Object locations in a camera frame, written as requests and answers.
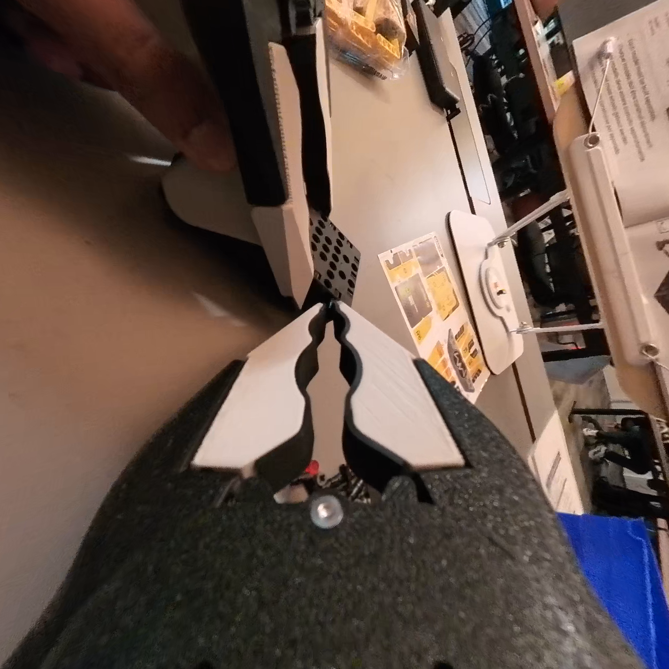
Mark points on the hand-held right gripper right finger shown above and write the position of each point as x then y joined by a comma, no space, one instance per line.
397,407

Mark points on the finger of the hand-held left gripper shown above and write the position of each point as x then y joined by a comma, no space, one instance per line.
285,251
325,104

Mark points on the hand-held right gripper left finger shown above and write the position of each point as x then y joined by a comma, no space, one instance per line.
251,407

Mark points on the black perforated plastic plate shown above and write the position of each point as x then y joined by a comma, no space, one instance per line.
334,251

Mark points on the black plastic bolt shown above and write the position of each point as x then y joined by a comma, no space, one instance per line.
331,306

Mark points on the person's left hand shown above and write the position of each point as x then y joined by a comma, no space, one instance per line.
172,99

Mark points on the clear bag of yellow parts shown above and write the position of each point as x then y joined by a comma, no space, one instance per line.
366,31

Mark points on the yellow grey sticker sheet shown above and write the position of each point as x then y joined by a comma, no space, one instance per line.
418,292

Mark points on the black rectangular device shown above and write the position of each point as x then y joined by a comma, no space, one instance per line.
436,62

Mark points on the white booklet stand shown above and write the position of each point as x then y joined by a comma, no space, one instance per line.
470,272

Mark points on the white printed card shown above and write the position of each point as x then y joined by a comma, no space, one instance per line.
556,465

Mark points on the blue plastic bin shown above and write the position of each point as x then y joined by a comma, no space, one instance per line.
616,575

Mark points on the white instruction booklet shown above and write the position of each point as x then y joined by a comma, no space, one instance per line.
627,104

